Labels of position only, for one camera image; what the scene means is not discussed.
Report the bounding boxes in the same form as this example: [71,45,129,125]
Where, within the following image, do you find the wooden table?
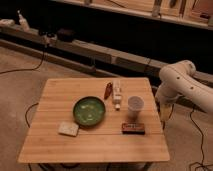
[18,78,170,163]

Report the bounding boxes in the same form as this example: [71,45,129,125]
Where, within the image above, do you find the black cable on floor left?
[0,44,48,76]

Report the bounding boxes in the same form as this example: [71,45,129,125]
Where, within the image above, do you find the red-brown oblong object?
[104,82,112,100]

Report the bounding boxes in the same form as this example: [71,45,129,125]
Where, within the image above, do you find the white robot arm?
[155,60,213,122]

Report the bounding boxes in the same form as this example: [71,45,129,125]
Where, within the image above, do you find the white spray bottle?
[17,11,30,31]

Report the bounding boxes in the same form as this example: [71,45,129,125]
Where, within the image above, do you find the wooden shelf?
[53,0,213,31]

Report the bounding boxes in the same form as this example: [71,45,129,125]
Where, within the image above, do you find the white tube bottle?
[113,80,122,110]

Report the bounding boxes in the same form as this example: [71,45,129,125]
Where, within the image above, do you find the black robot cable right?
[188,105,213,171]

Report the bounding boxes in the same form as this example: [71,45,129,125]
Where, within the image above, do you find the beige sponge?
[58,122,79,136]

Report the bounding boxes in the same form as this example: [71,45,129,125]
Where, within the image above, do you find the brown rectangular box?
[121,123,145,135]

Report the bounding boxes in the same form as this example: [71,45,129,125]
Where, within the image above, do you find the green ceramic bowl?
[73,96,106,127]

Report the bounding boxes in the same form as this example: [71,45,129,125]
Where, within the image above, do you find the black device on ledge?
[57,29,75,42]

